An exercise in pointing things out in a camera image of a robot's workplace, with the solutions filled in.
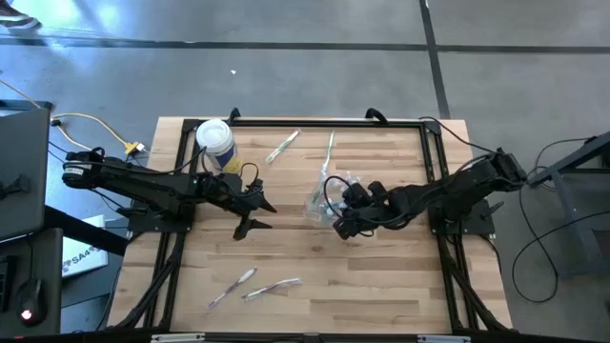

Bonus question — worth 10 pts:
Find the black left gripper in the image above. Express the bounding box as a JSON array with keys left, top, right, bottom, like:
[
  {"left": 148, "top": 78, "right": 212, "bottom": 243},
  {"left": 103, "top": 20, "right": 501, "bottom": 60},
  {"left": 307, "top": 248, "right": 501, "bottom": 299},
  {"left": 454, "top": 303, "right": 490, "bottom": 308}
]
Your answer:
[{"left": 215, "top": 172, "right": 278, "bottom": 242}]

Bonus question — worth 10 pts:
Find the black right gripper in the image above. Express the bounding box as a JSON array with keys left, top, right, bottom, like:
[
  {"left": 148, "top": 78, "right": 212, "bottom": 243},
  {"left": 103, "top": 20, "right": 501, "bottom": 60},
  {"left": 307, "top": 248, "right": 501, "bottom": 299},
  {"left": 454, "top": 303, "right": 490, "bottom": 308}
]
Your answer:
[{"left": 332, "top": 179, "right": 397, "bottom": 242}]

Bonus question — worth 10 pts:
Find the clear acrylic organizer box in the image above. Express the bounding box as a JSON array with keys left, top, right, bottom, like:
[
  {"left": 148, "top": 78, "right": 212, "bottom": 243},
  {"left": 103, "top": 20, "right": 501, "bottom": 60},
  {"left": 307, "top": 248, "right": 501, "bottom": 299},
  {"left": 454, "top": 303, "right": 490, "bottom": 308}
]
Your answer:
[{"left": 304, "top": 170, "right": 356, "bottom": 228}]

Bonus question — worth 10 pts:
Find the green toothbrush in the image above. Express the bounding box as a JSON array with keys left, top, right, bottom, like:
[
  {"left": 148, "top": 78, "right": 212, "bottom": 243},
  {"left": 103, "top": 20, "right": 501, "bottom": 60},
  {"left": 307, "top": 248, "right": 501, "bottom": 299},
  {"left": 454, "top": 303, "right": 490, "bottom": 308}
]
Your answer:
[
  {"left": 321, "top": 130, "right": 336, "bottom": 175},
  {"left": 265, "top": 128, "right": 302, "bottom": 165}
]

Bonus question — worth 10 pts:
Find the white toothbrush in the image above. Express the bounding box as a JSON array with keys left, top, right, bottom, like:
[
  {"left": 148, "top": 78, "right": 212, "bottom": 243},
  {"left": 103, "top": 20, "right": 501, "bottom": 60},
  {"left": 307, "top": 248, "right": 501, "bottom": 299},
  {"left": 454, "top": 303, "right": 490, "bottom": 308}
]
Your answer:
[{"left": 240, "top": 277, "right": 303, "bottom": 301}]

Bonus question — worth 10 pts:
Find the maroon toothbrush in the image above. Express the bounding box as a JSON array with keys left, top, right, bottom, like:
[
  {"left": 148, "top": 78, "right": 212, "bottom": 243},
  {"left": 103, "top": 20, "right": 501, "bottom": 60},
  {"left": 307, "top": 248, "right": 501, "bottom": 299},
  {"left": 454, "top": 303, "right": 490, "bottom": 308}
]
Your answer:
[{"left": 206, "top": 267, "right": 259, "bottom": 310}]

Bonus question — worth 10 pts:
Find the disinfecting wipes canister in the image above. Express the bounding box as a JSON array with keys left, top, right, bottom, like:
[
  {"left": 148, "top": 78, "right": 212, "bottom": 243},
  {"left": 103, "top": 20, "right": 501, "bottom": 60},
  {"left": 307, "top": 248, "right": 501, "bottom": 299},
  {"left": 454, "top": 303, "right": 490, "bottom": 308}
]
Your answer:
[{"left": 194, "top": 118, "right": 244, "bottom": 175}]

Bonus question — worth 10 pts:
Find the white printed box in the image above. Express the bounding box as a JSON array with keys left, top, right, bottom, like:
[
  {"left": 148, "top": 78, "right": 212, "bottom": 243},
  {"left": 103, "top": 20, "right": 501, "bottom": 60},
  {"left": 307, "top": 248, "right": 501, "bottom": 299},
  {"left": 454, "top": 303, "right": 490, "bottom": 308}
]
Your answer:
[{"left": 60, "top": 213, "right": 110, "bottom": 279}]

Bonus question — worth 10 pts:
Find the grey metal stand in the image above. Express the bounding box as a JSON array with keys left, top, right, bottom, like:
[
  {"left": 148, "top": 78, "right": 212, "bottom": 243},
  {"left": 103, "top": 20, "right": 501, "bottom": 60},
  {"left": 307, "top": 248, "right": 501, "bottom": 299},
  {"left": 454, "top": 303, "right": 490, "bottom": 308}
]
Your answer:
[{"left": 527, "top": 131, "right": 610, "bottom": 282}]

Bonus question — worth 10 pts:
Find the dark side desk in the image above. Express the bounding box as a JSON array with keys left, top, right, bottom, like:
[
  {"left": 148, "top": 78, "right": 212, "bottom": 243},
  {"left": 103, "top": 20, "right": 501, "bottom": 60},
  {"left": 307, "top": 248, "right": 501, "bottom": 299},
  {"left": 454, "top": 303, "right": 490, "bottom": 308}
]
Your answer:
[{"left": 0, "top": 227, "right": 64, "bottom": 337}]

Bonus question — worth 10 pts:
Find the grey equipment case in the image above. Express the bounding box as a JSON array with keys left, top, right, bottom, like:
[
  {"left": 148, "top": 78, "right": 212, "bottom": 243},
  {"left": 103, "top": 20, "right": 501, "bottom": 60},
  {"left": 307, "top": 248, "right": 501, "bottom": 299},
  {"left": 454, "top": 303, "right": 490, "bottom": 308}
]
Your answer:
[{"left": 0, "top": 98, "right": 53, "bottom": 242}]

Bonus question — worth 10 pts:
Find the black computer mouse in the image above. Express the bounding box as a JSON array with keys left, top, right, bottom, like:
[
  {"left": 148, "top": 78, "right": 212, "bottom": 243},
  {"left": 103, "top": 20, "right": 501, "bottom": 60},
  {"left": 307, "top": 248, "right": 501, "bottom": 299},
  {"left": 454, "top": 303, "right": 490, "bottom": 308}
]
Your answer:
[{"left": 13, "top": 278, "right": 48, "bottom": 328}]

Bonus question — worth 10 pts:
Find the person's shoe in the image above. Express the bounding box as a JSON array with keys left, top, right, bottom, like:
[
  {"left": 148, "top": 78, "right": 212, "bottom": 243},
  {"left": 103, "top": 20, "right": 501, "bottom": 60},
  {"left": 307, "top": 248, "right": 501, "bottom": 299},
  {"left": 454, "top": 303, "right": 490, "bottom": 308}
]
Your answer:
[{"left": 0, "top": 2, "right": 43, "bottom": 30}]

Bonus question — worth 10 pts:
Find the black aluminium table frame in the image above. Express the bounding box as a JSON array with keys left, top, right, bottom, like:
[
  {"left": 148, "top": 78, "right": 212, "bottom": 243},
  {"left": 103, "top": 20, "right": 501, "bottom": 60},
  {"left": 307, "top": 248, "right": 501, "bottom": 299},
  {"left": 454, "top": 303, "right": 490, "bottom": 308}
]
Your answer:
[{"left": 108, "top": 117, "right": 512, "bottom": 334}]

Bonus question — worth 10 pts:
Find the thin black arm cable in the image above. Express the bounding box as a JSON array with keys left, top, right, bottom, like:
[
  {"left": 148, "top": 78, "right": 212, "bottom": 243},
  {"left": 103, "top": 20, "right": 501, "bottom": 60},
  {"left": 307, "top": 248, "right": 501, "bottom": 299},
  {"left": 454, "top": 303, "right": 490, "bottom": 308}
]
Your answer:
[{"left": 417, "top": 115, "right": 497, "bottom": 156}]

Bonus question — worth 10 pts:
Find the yellow floor cable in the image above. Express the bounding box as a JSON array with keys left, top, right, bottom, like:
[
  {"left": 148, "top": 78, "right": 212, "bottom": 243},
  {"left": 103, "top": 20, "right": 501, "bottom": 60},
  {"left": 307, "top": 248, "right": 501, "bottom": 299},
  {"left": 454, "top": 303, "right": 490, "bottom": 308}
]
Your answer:
[{"left": 0, "top": 78, "right": 140, "bottom": 156}]

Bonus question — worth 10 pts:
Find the silver bracket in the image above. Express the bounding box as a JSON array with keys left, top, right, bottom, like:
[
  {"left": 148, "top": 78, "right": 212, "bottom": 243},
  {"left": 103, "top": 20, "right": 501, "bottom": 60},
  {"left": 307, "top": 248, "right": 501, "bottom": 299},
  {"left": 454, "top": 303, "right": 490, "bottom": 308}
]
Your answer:
[
  {"left": 151, "top": 333, "right": 206, "bottom": 343},
  {"left": 417, "top": 334, "right": 473, "bottom": 343}
]

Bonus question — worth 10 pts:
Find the black floor cable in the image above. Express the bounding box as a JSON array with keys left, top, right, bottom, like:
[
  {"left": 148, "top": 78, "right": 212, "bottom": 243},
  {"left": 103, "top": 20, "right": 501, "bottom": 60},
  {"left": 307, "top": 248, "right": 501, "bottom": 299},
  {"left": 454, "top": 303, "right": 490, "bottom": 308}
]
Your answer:
[{"left": 511, "top": 190, "right": 610, "bottom": 305}]

